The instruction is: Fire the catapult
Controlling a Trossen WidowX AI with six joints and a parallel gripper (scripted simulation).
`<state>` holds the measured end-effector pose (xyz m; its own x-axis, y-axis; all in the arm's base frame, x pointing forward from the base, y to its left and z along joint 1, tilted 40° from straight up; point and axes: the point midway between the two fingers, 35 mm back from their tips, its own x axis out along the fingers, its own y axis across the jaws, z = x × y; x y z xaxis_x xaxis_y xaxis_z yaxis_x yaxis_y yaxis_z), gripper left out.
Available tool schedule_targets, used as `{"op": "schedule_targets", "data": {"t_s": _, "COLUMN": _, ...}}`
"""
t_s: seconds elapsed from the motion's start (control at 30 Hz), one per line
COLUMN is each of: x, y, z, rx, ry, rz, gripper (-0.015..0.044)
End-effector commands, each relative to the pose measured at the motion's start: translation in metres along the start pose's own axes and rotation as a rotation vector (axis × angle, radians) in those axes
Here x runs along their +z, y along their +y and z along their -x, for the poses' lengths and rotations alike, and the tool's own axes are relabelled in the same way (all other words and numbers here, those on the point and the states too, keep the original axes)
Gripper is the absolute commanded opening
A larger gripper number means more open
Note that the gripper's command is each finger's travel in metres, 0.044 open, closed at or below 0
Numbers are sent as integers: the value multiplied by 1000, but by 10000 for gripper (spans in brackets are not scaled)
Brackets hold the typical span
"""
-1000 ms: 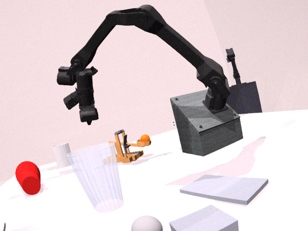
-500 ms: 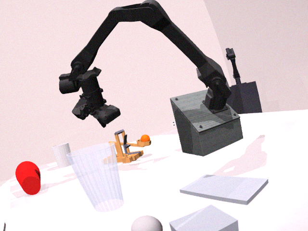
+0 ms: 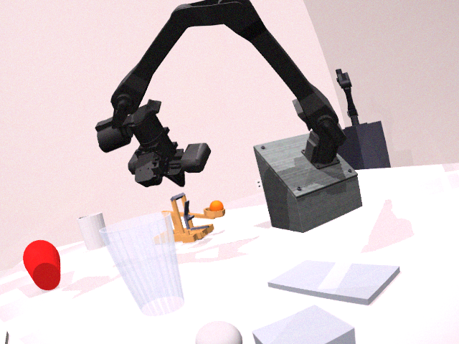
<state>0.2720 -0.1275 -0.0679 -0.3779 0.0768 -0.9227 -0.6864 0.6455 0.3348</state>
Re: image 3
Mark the red cylinder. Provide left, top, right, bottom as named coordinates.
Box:
left=23, top=240, right=61, bottom=290

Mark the clear plastic cup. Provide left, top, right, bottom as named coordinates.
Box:
left=99, top=212, right=185, bottom=317

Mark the orange ball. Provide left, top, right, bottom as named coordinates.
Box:
left=209, top=201, right=224, bottom=211

